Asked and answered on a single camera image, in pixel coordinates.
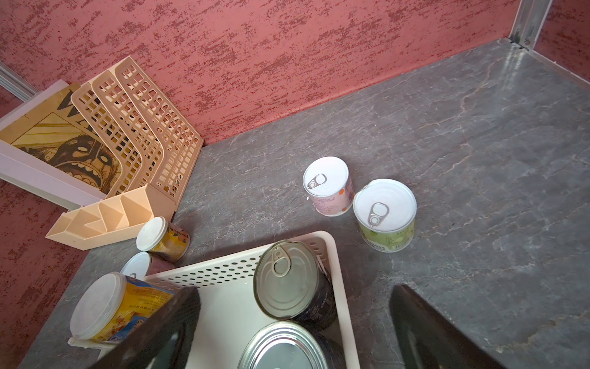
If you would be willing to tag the tall yellow can white lid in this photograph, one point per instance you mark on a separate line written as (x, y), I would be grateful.
(114, 306)

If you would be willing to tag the small green can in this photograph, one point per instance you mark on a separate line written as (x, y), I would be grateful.
(385, 210)

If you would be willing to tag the short yellow can white lid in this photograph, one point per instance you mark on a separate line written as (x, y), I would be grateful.
(160, 237)

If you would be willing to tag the yellow black patterned magazine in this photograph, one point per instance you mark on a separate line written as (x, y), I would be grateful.
(55, 132)

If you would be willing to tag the pink folder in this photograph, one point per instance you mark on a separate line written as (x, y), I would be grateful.
(33, 175)

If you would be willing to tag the dark chopped tomatoes can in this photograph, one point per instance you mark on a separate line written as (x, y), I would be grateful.
(291, 284)

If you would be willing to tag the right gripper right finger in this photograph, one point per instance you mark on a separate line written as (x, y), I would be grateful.
(427, 340)

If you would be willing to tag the small pink can back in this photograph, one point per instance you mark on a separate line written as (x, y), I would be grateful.
(327, 181)

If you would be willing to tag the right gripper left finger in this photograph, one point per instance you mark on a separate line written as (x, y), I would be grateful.
(164, 340)

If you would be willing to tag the blue Progresso noodle soup can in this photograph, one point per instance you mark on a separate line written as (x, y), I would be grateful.
(285, 344)

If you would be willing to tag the white perforated plastic basket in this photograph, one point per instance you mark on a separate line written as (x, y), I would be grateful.
(229, 316)

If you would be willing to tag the left corner aluminium profile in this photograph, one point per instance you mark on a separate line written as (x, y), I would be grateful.
(15, 84)

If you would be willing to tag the corner aluminium profile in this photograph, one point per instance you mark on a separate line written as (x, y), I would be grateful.
(15, 84)
(530, 18)

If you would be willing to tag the right corner aluminium profile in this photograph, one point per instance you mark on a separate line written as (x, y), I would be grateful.
(530, 18)

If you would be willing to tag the pink can front left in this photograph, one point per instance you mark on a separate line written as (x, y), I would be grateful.
(144, 264)

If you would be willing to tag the peach plastic file organizer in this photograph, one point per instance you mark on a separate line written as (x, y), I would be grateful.
(155, 144)

